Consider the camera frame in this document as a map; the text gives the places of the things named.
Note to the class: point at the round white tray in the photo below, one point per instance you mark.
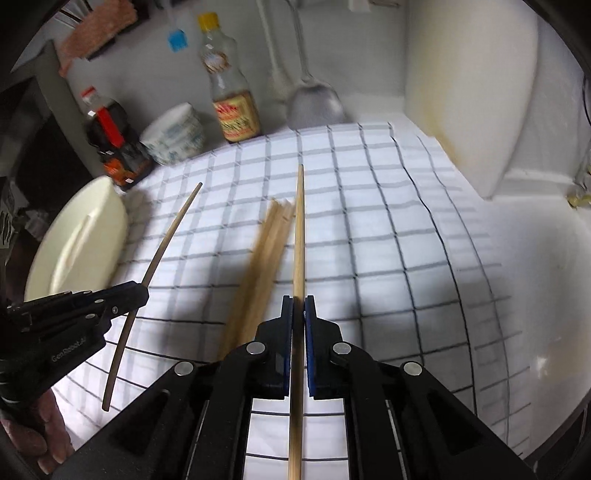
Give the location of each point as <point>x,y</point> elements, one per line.
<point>78,240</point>

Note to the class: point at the brass valve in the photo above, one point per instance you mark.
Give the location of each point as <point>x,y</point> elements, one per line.
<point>579,197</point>

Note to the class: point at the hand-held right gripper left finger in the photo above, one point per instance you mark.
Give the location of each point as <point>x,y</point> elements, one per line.
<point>286,350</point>

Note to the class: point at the pile of wooden chopsticks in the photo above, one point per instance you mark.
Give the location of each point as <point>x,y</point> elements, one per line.
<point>263,263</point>

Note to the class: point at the pink striped cloth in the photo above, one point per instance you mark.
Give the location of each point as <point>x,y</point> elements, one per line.
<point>97,27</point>

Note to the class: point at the small yellow-capped sauce bottle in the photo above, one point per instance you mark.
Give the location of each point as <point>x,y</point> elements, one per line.
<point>233,115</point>

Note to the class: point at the metal spatula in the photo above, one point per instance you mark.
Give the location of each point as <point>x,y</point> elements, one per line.
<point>314,106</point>

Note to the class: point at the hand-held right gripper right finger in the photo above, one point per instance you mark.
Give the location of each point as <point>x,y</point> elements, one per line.
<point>310,350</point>

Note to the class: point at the single wooden chopstick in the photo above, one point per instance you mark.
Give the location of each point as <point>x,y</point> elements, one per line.
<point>299,240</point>
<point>171,230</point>

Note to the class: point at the white pipe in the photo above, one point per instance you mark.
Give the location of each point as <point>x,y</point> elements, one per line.
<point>274,55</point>

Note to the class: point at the white cutting board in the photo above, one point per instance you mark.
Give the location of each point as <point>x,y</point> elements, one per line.
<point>466,92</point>

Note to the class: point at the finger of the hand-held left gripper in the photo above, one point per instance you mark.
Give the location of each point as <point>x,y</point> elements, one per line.
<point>124,300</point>

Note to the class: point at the blue wall hook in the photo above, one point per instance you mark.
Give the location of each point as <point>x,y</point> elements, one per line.
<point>177,40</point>

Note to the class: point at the person's left hand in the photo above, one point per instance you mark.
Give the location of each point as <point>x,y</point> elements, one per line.
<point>41,438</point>

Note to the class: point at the large dark soy sauce bottle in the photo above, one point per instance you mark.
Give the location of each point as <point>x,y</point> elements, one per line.
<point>115,138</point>

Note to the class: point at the black-checked white cloth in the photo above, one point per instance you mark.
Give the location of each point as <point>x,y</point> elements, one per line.
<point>369,207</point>

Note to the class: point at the blue floral white bowl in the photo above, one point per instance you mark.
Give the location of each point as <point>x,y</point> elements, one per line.
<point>178,158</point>
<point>180,145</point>
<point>173,122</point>

